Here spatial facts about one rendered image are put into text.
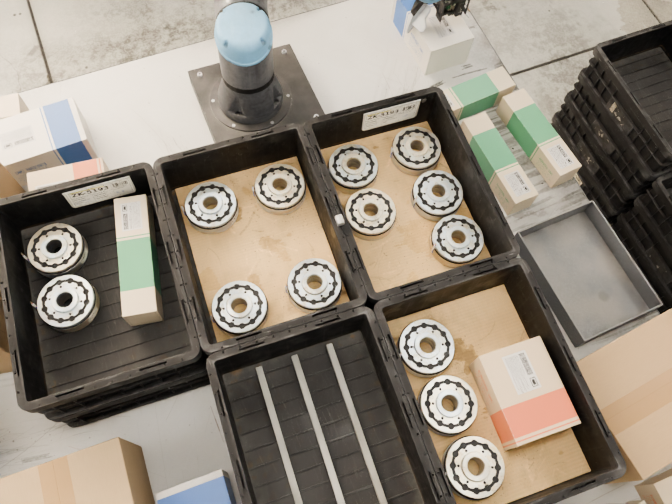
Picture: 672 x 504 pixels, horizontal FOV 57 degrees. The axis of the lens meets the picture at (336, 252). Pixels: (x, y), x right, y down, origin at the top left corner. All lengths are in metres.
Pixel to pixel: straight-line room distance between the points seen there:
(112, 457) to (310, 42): 1.09
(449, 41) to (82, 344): 1.07
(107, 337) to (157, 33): 1.70
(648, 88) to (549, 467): 1.28
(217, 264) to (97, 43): 1.64
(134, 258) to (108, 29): 1.68
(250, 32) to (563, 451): 1.00
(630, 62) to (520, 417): 1.33
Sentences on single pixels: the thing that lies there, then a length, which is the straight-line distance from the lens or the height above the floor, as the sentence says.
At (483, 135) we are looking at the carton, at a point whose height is 0.76.
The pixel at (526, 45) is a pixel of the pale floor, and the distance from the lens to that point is 2.78.
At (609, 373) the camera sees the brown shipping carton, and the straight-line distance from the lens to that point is 1.26.
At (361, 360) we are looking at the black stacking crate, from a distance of 1.18.
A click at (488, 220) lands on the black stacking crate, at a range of 1.25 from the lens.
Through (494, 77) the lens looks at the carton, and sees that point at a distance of 1.62.
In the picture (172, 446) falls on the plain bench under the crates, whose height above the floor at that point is 0.70.
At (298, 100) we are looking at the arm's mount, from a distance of 1.52.
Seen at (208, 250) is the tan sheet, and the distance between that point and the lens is 1.25.
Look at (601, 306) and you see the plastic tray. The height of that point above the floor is 0.70.
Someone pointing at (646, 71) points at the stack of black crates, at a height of 0.49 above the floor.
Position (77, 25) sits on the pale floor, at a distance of 2.82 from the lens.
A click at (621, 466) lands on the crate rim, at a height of 0.93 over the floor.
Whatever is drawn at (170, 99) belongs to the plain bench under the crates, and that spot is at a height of 0.70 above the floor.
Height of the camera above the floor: 1.97
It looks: 67 degrees down
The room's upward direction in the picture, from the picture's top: 6 degrees clockwise
